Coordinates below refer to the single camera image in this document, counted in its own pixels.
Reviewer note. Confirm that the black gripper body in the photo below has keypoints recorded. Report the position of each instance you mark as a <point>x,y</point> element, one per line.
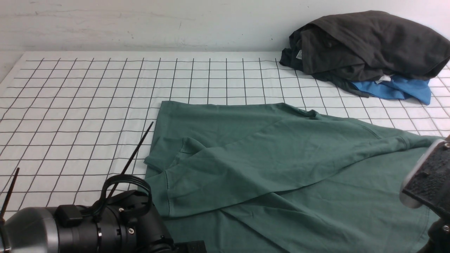
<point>146,233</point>

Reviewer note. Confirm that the green long-sleeved shirt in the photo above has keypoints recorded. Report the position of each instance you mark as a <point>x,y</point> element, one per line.
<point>272,178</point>

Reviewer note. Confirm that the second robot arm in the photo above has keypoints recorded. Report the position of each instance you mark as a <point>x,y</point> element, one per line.
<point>439,238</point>

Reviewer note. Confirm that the white grid table cloth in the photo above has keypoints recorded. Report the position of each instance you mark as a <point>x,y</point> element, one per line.
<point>69,122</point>

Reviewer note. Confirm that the dark grey clothing pile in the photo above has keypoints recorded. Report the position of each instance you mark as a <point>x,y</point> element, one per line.
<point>365,46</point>

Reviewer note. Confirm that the blue garment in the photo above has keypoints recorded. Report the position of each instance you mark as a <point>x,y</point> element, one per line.
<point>397,87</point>

